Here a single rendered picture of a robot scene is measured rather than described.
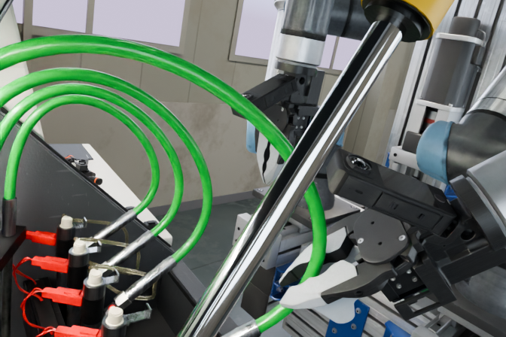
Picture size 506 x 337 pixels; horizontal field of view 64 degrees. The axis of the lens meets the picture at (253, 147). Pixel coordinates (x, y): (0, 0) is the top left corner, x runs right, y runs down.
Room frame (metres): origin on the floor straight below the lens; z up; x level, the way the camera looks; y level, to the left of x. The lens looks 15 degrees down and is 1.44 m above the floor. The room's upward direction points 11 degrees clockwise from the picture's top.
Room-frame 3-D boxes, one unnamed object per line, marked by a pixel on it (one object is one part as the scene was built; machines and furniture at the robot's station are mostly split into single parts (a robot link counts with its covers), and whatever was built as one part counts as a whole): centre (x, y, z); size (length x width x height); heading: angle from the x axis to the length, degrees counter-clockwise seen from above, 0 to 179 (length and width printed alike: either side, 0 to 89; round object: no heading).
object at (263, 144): (0.70, -0.04, 1.25); 0.06 x 0.03 x 0.09; 129
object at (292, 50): (0.68, -0.04, 1.44); 0.08 x 0.08 x 0.05
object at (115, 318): (0.39, 0.12, 1.10); 0.02 x 0.02 x 0.03
